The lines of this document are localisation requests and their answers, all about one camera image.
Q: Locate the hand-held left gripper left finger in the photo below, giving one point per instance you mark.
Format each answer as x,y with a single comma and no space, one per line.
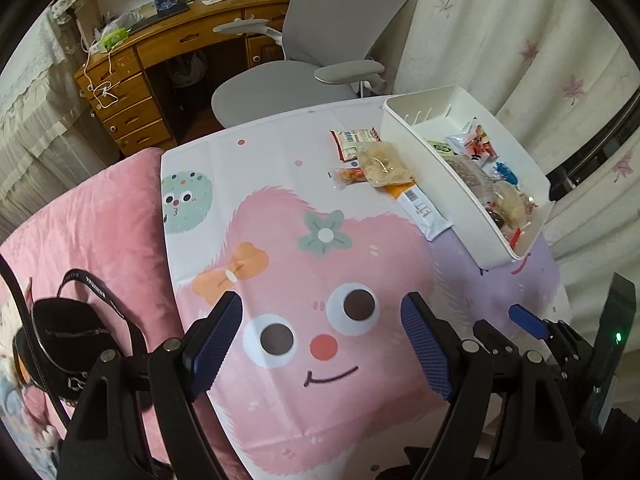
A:
215,342

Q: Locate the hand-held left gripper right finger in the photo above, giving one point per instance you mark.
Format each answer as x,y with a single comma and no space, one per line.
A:
425,347

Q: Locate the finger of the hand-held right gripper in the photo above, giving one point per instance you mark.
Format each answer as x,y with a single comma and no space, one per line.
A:
527,320
492,335

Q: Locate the red white snack packet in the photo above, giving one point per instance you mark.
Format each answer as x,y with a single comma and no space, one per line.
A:
515,235

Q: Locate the dark brown snack packet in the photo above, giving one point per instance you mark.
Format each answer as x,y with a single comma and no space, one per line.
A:
495,219

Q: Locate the yellow cake packet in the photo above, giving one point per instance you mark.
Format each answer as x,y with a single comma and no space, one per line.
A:
385,162
510,199

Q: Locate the white plastic bin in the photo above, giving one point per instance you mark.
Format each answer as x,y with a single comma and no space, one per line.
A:
450,200

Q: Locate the blue snack packet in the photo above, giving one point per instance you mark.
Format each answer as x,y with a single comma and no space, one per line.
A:
506,174

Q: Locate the clear pastry packet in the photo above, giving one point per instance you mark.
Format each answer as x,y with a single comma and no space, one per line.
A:
467,175

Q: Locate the white packet with red edges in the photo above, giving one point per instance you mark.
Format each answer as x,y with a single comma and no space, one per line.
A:
472,142

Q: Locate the green snack packet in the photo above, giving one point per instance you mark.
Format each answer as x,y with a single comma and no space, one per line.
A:
442,147

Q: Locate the person's right forearm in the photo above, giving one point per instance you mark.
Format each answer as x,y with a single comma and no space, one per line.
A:
615,445

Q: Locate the cartoon printed mat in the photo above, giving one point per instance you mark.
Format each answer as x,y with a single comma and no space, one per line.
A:
300,270

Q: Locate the orange white long packet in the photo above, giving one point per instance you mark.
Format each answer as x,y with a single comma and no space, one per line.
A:
420,207

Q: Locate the pink blanket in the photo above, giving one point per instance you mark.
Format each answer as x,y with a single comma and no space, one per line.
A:
100,210

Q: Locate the small orange clear packet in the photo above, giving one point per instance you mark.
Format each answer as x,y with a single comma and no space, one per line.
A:
347,176

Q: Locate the printed pink clothing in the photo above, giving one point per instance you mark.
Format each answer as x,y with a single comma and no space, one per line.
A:
20,400

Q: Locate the red bordered snack packet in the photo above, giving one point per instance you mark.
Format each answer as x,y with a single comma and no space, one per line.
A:
350,142

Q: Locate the bin with plastic liner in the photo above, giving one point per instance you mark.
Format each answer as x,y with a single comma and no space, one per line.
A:
187,70

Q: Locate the white floral curtain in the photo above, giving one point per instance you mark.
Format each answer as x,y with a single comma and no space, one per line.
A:
500,25

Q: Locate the white lace cover cloth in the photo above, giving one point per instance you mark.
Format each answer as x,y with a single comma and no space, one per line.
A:
30,110

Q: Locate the wooden desk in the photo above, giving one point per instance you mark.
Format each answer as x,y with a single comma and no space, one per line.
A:
150,50

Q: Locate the green tissue pack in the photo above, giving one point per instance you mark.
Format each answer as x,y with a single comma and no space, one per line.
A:
114,39

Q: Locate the grey office chair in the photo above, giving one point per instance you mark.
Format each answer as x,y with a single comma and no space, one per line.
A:
340,25

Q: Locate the white plastic bag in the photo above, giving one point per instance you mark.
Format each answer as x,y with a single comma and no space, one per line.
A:
122,21

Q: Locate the floral fabric bag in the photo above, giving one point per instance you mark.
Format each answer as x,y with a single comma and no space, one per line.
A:
67,5

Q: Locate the dark window frame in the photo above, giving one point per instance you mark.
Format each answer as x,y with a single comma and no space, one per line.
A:
595,160

